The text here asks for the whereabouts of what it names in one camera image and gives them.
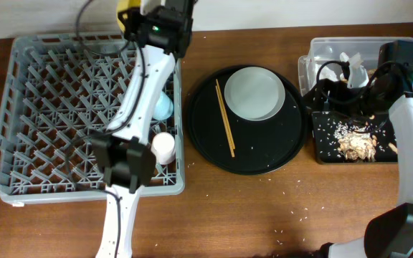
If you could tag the white napkin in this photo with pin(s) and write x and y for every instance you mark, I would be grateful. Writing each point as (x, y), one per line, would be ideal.
(345, 72)

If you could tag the grey round plate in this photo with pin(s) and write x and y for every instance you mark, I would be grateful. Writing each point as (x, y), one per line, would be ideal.
(254, 93)

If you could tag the pink plastic cup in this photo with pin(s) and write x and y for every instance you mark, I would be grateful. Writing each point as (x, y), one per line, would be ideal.
(163, 146)

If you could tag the light blue plastic cup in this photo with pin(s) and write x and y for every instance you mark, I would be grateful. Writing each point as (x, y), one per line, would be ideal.
(164, 107)

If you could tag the wooden chopstick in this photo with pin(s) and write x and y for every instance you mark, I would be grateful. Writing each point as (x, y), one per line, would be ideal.
(217, 83)
(223, 114)

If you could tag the black rectangular bin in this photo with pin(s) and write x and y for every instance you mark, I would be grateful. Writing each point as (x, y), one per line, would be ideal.
(321, 128)

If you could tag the grey dishwasher rack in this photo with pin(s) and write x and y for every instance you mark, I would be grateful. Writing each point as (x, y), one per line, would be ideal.
(58, 89)

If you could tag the yellow plastic bowl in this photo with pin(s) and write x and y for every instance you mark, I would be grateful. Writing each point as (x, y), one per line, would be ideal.
(122, 11)

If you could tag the clear plastic bin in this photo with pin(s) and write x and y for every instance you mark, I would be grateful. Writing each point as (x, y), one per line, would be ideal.
(329, 48)

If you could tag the food leftovers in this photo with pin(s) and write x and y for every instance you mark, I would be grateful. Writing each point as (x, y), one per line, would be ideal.
(362, 140)

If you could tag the round black tray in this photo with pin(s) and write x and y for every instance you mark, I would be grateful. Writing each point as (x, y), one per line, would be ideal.
(261, 146)

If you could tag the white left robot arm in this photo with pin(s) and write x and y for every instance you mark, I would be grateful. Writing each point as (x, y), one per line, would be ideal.
(161, 32)

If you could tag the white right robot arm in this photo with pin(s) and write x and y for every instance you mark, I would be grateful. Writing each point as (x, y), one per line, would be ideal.
(359, 111)

